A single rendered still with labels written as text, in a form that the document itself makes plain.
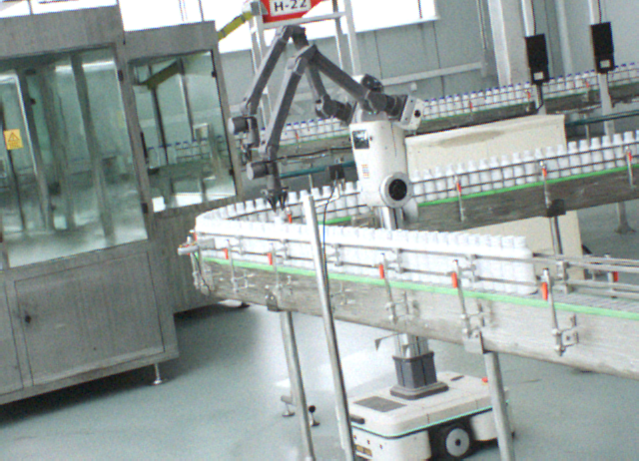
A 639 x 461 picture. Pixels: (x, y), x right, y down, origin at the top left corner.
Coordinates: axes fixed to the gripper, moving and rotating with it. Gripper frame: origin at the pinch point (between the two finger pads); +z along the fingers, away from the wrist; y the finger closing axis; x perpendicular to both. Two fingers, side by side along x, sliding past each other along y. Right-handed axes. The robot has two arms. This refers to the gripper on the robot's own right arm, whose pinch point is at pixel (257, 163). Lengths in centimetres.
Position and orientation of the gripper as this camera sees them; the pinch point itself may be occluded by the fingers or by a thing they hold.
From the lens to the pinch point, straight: 585.3
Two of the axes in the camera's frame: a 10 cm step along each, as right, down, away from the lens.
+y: -8.8, 1.8, -4.4
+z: 1.5, 9.8, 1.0
